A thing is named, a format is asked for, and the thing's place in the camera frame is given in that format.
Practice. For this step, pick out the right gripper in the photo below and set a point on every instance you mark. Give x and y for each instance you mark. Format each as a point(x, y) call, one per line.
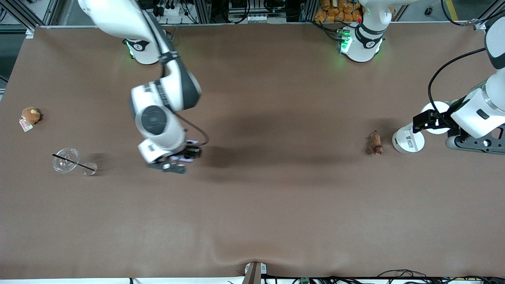
point(192, 151)

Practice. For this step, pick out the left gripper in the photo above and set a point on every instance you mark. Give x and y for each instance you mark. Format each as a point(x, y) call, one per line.
point(441, 119)

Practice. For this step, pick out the lilac flip phone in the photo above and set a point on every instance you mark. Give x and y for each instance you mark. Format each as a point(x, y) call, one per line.
point(177, 158)

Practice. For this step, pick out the brown lion statue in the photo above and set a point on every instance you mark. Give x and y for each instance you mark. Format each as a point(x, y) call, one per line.
point(375, 142)

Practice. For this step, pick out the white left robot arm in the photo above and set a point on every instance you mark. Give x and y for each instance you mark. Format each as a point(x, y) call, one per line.
point(365, 43)

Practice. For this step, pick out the white round desk lamp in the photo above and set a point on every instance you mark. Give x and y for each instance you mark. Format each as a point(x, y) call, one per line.
point(408, 140)

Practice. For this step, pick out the black drinking straw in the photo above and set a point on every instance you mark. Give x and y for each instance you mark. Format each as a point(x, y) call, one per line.
point(75, 163)

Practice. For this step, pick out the clear plastic cup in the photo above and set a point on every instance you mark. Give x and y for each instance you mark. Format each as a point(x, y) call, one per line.
point(65, 165)

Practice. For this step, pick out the white power strip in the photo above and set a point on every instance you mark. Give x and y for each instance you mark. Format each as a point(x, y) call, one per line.
point(169, 11)

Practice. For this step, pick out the pile of orange bread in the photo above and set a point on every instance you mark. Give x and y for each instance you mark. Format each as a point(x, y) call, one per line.
point(335, 14)

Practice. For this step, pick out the white connector strip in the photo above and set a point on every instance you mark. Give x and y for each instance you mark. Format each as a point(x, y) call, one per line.
point(260, 18)

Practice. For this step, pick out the brown plush toy with tag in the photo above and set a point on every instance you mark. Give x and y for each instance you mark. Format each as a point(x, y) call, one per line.
point(30, 115)

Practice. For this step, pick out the aluminium frame profile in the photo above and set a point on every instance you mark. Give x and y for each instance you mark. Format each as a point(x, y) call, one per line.
point(21, 17)
point(483, 21)

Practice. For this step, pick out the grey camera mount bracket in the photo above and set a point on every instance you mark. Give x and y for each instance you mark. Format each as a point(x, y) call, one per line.
point(254, 272)

